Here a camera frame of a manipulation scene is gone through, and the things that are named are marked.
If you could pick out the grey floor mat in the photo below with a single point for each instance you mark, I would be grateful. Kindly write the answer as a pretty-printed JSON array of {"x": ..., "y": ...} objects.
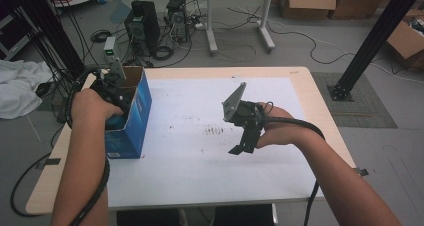
[{"x": 370, "y": 112}]

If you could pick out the person's left hand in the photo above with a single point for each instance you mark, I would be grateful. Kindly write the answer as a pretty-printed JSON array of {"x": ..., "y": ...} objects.
[{"x": 90, "y": 109}]

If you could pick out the dark bulky object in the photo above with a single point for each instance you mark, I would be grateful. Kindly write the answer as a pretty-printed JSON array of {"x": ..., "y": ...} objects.
[
  {"x": 146, "y": 218},
  {"x": 245, "y": 215}
]

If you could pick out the blue cardboard box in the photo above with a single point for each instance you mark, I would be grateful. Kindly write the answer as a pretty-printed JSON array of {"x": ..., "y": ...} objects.
[{"x": 133, "y": 129}]

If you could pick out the black metal frame post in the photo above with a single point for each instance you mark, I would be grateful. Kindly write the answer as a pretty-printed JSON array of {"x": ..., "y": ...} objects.
[
  {"x": 56, "y": 36},
  {"x": 373, "y": 42}
]

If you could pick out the white desk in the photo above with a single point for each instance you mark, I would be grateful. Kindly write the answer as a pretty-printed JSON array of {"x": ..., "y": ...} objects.
[{"x": 211, "y": 22}]

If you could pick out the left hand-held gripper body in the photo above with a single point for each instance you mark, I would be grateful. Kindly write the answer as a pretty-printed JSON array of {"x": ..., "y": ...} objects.
[{"x": 111, "y": 91}]

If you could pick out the white crumpled cloth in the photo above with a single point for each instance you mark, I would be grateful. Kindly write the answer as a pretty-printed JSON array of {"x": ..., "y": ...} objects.
[{"x": 20, "y": 86}]

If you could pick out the white power supply unit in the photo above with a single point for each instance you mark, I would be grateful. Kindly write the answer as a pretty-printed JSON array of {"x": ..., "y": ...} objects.
[{"x": 109, "y": 49}]

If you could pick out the white table mat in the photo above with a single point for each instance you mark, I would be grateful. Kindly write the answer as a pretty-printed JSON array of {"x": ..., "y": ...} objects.
[{"x": 200, "y": 179}]

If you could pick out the brown cardboard box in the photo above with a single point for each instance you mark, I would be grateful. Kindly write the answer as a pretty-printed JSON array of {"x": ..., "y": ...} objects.
[
  {"x": 405, "y": 41},
  {"x": 306, "y": 2},
  {"x": 360, "y": 1}
]

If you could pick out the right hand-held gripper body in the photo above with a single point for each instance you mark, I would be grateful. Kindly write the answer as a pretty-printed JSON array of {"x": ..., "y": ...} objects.
[{"x": 246, "y": 114}]

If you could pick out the person's right hand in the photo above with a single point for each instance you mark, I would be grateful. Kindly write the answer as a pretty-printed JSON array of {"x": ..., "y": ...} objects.
[{"x": 283, "y": 129}]

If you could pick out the black computer tower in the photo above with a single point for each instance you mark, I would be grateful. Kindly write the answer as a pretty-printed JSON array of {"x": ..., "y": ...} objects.
[{"x": 143, "y": 26}]

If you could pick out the grey computer tower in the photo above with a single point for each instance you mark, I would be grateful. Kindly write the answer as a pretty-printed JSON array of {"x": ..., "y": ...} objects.
[{"x": 177, "y": 17}]

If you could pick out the grey metal rack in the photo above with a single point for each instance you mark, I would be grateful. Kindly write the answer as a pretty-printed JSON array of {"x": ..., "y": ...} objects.
[{"x": 10, "y": 39}]

